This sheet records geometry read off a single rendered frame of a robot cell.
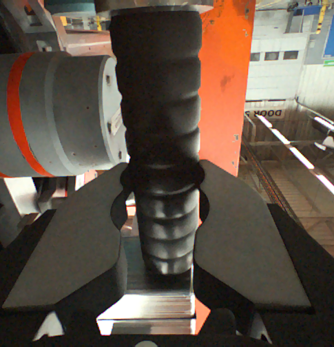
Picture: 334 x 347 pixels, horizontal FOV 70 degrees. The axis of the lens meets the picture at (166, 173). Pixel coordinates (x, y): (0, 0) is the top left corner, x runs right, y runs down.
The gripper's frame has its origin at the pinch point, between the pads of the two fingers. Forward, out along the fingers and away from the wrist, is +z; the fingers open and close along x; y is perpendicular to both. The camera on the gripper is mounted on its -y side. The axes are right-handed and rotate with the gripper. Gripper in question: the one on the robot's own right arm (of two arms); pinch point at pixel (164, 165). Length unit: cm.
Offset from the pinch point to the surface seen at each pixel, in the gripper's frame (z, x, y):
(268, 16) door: 1298, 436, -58
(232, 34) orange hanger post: 60, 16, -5
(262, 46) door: 1298, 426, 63
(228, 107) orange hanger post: 60, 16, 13
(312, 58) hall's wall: 1297, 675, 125
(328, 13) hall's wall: 1297, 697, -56
